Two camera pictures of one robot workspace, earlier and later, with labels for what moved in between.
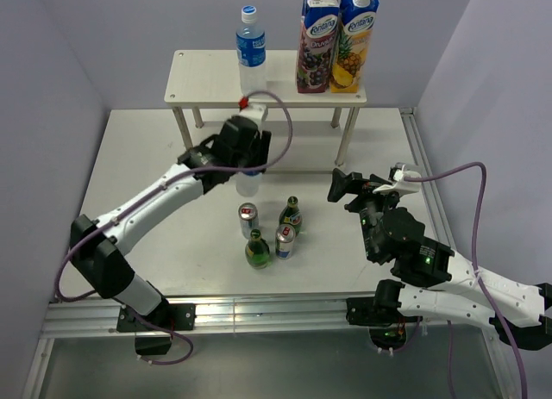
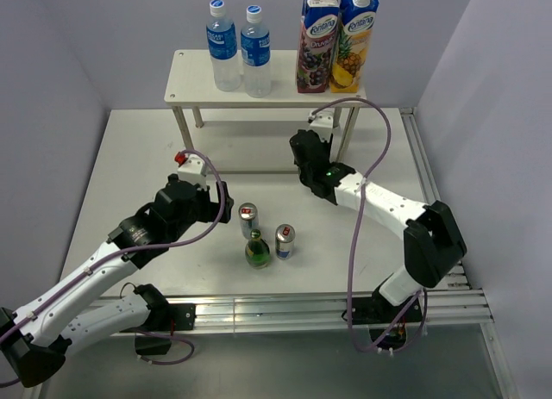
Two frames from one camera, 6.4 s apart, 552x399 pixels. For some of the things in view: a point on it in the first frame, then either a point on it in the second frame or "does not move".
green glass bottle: (257, 251) does not move
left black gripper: (260, 144) → (210, 212)
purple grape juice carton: (317, 40) does not move
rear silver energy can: (247, 213) does not move
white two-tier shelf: (210, 78) does not move
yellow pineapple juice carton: (358, 11) does not move
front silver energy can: (285, 236) does not move
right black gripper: (341, 183) → (329, 146)
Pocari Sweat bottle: (247, 183) → (222, 46)
